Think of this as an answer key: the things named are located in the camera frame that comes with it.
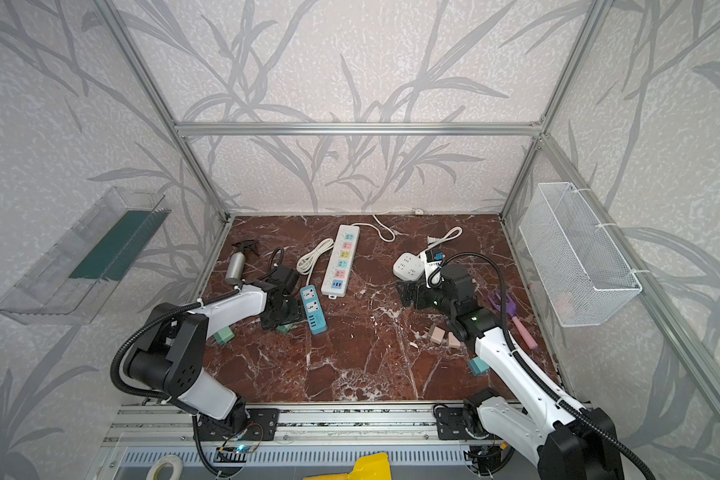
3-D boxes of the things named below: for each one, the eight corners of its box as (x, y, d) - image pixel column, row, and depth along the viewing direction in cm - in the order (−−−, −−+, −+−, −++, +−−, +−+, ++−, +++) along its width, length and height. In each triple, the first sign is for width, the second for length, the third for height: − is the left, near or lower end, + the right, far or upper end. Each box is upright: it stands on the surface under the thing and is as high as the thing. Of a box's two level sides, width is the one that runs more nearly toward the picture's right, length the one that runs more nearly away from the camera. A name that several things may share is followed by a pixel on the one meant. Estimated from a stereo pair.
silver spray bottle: (223, 283, 103) (219, 278, 100) (238, 244, 114) (235, 239, 111) (242, 283, 103) (238, 278, 100) (255, 244, 114) (252, 239, 111)
